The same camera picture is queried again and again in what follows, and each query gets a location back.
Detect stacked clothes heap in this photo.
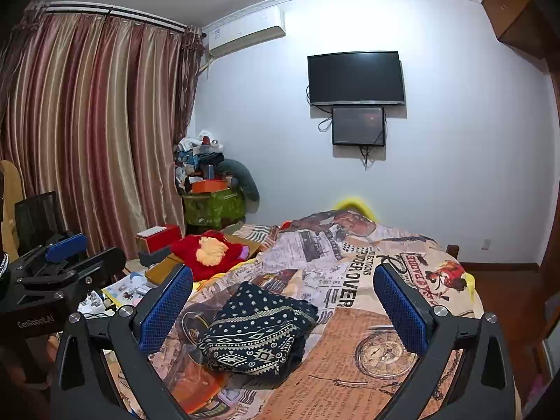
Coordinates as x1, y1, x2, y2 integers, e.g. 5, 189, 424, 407
175, 130, 226, 184

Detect small black monitor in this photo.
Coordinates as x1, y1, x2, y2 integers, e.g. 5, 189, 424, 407
331, 106, 386, 147

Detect printed blanket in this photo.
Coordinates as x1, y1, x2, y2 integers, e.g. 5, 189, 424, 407
105, 209, 522, 420

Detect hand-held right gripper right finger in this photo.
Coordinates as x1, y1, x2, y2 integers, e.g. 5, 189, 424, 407
373, 262, 517, 420

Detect curtain rod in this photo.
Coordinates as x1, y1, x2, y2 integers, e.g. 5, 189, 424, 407
39, 2, 190, 34

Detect red box with white lid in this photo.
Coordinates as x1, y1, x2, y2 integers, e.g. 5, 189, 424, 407
135, 224, 183, 255

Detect red plush toy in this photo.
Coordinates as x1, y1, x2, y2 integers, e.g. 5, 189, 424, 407
170, 230, 244, 281

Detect white air conditioner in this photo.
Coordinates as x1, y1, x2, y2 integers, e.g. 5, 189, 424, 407
203, 6, 286, 59

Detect light wooden board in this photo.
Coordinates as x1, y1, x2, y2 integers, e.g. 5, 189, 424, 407
0, 160, 26, 264

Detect grey pillow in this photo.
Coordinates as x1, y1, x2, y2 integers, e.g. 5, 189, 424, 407
219, 159, 260, 203

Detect orange box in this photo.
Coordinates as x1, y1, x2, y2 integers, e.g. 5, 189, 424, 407
191, 179, 229, 194

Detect striped curtain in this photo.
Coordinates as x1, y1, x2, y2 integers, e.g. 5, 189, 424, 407
0, 2, 205, 268

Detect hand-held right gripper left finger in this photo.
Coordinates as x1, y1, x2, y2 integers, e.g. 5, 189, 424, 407
50, 264, 195, 420

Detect wooden wardrobe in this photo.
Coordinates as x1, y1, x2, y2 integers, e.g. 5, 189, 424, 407
481, 0, 557, 60

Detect navy patterned hooded jacket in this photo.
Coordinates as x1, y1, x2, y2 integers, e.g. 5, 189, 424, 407
198, 281, 319, 379

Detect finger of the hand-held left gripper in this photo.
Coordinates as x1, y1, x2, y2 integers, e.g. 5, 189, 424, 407
15, 233, 89, 283
16, 247, 127, 311

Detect black chair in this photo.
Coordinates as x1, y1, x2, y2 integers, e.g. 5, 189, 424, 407
14, 191, 60, 253

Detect scattered papers and toys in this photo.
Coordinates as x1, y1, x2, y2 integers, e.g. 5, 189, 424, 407
78, 270, 152, 318

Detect brown cardboard box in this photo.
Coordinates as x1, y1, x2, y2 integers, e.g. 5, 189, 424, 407
144, 256, 185, 288

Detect large black television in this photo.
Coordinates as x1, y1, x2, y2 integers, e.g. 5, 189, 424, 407
307, 51, 405, 108

